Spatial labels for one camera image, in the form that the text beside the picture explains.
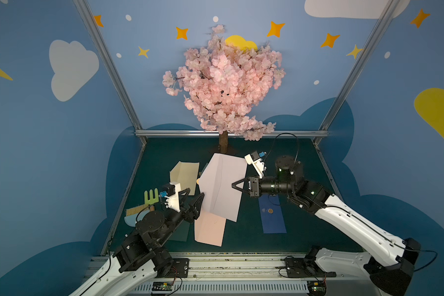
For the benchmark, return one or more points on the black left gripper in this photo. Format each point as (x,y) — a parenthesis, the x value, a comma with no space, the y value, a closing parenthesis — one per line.
(192,209)

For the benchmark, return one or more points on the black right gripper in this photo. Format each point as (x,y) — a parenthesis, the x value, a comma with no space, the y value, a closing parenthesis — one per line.
(253,185)

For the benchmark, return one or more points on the lavender envelope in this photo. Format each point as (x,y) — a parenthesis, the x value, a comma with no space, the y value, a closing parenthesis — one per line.
(220,198)

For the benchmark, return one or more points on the pink envelope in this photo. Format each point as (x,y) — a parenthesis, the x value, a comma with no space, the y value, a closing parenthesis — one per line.
(209,229)

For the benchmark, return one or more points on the dark green envelope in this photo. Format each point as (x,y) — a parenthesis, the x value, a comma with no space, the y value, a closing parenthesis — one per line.
(181,232)

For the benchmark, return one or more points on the cream yellow envelope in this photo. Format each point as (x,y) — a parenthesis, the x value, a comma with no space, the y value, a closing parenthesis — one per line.
(185,173)

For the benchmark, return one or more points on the dark blue envelope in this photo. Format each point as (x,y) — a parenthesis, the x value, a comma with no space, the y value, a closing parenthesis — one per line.
(272,219)

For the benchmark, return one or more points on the light teal envelope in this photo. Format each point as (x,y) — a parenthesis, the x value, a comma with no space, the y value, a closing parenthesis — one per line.
(202,171)

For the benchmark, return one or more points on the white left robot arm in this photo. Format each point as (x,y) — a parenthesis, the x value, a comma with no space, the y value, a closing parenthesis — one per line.
(142,255)

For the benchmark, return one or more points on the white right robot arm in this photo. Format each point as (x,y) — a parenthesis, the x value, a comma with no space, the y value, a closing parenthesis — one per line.
(387,260)

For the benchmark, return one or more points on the pink blossom artificial tree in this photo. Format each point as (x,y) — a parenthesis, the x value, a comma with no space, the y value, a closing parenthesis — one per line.
(224,81)

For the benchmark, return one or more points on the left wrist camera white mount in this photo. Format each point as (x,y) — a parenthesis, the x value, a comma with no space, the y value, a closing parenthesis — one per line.
(170,196)

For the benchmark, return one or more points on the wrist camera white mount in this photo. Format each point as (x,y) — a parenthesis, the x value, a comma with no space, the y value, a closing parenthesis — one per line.
(256,160)
(170,196)

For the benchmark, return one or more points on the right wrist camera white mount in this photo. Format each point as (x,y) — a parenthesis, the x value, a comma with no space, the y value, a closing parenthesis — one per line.
(256,160)

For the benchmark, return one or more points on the green garden fork wooden handle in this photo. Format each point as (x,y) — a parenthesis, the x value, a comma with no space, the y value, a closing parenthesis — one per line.
(151,197)

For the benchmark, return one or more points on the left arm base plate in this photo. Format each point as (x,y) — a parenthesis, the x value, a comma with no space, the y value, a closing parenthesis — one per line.
(177,268)

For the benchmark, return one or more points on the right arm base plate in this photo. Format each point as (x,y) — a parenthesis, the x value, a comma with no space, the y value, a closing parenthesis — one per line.
(305,268)

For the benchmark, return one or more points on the aluminium rail front frame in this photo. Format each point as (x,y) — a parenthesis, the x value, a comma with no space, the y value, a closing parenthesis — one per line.
(244,274)

